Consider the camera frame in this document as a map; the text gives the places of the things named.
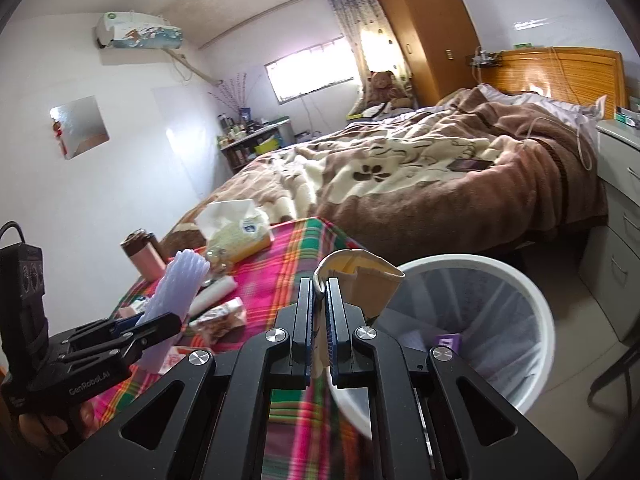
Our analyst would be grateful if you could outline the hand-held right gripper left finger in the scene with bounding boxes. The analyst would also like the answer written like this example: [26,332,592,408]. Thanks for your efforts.
[52,277,321,480]

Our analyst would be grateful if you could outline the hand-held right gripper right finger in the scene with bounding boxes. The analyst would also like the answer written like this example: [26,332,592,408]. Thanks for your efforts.
[322,277,578,480]

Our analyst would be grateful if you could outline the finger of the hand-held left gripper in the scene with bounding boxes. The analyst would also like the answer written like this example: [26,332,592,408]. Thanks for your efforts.
[62,316,142,345]
[57,312,183,368]

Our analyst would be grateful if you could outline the large lavender foam net sleeve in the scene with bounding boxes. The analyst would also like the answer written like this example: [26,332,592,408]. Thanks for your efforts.
[137,249,211,374]

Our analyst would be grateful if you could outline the translucent grey bin liner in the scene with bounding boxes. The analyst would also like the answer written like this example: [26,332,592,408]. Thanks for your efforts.
[350,267,542,402]

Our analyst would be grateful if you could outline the white round trash bin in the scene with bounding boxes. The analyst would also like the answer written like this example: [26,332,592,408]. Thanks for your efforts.
[327,254,555,442]

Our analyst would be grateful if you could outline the person's left hand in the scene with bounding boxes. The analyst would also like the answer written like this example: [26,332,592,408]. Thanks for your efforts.
[19,402,97,443]

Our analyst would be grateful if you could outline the pink plastic container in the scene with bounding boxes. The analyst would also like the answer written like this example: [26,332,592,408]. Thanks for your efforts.
[114,297,151,323]

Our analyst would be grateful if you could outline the red white crumpled box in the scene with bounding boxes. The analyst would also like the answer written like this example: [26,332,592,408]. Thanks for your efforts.
[157,345,196,376]

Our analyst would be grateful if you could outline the pink thermos mug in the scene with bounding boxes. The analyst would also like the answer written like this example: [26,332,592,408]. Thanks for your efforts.
[120,229,169,281]

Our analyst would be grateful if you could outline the white tube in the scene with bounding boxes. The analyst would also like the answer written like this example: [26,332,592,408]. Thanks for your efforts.
[187,276,237,314]

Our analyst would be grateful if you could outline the crumpled clear plastic bottle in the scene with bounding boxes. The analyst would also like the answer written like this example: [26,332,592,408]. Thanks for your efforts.
[205,247,237,277]

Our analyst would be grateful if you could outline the yellow tissue pack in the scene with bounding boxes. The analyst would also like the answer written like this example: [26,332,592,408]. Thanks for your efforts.
[195,199,275,264]

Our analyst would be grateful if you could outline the brown floral blanket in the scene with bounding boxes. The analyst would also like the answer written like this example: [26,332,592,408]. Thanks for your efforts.
[165,87,609,262]

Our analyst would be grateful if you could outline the red hanging ornament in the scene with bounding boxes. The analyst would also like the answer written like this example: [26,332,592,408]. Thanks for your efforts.
[51,116,69,154]

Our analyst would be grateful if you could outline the cluttered storage shelf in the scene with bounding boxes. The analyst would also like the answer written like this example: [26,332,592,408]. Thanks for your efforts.
[216,115,297,172]

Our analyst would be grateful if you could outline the yellow cushion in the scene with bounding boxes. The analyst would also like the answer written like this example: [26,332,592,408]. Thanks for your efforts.
[346,105,391,122]

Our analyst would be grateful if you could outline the black smartphone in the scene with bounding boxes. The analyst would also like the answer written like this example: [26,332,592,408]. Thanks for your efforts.
[446,158,494,172]

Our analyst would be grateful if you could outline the vase with dry branches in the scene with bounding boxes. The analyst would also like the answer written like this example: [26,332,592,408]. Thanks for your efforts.
[207,71,267,122]

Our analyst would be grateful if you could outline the brown teddy bear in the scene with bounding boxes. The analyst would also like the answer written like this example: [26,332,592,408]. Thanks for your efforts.
[364,70,414,112]

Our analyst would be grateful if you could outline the window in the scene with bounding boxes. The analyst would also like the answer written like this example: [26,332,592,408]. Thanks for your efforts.
[264,35,360,106]

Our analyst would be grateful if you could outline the air conditioner pipe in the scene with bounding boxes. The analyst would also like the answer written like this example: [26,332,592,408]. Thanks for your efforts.
[165,49,222,87]

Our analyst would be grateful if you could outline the black metal chair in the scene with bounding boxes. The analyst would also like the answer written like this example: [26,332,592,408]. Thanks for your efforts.
[587,305,640,407]

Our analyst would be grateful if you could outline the patterned curtain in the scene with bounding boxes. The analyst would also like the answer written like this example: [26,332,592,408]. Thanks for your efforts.
[325,0,414,112]

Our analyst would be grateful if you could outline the white nightstand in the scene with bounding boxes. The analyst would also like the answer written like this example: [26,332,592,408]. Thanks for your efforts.
[577,119,640,344]

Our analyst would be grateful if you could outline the lilac pillow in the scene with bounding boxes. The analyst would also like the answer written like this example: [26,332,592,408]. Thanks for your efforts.
[477,85,609,128]

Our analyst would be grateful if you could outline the wooden wardrobe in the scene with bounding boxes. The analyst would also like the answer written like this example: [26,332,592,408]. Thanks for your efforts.
[371,0,481,109]

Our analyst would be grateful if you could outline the wooden headboard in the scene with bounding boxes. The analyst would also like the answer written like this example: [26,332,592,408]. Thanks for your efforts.
[481,46,629,122]

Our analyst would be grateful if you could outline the boxes on nightstand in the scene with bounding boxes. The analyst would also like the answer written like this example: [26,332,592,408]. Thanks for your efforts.
[614,95,640,129]

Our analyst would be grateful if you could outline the square wall mirror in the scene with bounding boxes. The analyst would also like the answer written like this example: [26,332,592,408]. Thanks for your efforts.
[50,95,111,161]

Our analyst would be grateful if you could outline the wall air conditioner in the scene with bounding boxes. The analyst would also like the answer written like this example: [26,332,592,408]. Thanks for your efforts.
[92,10,184,51]

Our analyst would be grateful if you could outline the white charging cable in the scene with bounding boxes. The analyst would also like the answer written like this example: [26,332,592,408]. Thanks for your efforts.
[520,47,609,172]

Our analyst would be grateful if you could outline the wall shelf with power strip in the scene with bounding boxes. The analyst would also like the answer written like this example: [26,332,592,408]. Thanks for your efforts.
[467,47,504,69]

